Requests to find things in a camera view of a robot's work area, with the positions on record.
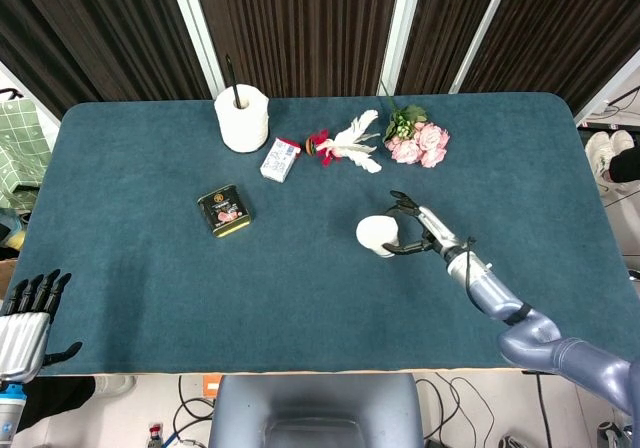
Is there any right robot hand black silver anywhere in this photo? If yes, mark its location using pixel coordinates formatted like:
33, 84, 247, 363
382, 189, 465, 262

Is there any left robot hand black silver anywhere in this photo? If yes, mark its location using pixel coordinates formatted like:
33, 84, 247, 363
0, 269, 84, 384

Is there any white paper cup blue print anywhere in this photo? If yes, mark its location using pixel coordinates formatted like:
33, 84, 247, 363
355, 213, 403, 259

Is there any pink artificial rose bouquet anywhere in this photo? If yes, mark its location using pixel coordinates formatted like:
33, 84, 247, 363
379, 80, 451, 169

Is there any white red feather shuttlecock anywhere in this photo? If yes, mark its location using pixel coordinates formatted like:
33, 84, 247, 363
305, 109, 383, 174

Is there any blue velvet table cloth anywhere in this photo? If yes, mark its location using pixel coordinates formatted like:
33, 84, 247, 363
13, 91, 633, 378

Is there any white sneaker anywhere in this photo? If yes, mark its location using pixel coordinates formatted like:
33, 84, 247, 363
610, 129, 636, 158
584, 132, 614, 184

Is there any small white carton box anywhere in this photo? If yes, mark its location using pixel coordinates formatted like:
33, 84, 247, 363
259, 137, 302, 184

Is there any green tiled pattern bag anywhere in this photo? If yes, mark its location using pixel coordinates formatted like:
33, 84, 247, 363
0, 98, 54, 209

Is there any black trouser leg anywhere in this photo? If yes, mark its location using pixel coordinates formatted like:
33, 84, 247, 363
608, 148, 640, 185

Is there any black gold luncheon meat tin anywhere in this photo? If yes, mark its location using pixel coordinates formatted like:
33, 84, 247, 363
196, 183, 254, 240

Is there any white toilet paper roll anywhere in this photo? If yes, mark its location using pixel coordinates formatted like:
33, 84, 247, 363
214, 83, 271, 154

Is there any black paper roll stand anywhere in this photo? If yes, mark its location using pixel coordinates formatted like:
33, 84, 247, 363
224, 53, 242, 110

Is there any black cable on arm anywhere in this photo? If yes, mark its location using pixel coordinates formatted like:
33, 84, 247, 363
462, 236, 534, 327

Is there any black floor cable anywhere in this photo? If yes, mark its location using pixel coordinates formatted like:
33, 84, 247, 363
414, 373, 497, 448
172, 375, 216, 437

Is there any white partition frame post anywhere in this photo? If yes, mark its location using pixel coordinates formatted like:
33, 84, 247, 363
573, 47, 640, 124
166, 0, 225, 100
380, 0, 427, 97
448, 0, 519, 94

